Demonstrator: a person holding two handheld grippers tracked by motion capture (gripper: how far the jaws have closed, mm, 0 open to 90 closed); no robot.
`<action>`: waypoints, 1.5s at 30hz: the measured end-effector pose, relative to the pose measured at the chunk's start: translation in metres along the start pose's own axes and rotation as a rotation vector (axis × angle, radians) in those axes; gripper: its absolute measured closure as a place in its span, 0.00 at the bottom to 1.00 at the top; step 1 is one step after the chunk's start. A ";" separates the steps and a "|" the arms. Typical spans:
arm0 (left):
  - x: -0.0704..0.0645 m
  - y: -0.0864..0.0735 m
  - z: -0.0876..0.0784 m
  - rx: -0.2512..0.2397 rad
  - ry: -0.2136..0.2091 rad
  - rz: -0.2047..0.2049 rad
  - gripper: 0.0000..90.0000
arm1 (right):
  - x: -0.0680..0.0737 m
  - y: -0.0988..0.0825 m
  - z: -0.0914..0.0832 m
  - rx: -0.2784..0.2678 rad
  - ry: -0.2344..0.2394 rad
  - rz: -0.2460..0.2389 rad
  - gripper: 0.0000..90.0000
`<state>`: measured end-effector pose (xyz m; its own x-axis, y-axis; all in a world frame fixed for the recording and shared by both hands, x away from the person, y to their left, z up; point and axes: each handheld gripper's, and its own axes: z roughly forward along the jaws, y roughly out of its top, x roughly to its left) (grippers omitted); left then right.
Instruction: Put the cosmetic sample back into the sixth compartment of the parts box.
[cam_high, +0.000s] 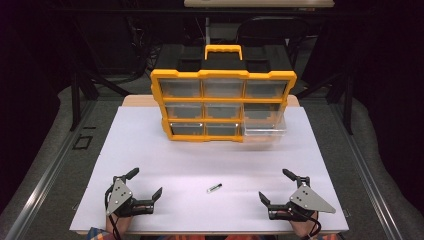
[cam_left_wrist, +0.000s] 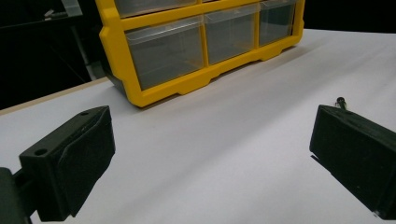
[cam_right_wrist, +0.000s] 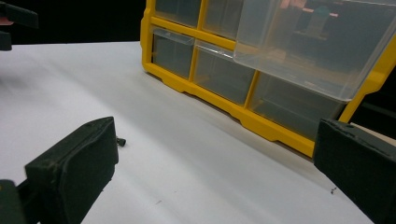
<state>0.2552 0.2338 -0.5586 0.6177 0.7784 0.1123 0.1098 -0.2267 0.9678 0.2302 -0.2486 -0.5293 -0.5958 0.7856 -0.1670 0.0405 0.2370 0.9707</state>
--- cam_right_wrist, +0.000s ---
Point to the clear plastic drawer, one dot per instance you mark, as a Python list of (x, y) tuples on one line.
[(289, 112), (222, 74), (177, 11), (172, 54), (221, 17), (305, 59)]

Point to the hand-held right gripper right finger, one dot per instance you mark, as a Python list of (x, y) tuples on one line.
[(358, 161)]

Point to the yellow drawer cabinet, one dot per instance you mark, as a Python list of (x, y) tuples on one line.
[(267, 129)]

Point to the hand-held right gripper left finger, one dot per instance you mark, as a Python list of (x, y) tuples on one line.
[(74, 168)]

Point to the small black screw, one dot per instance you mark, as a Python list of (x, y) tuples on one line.
[(121, 142)]

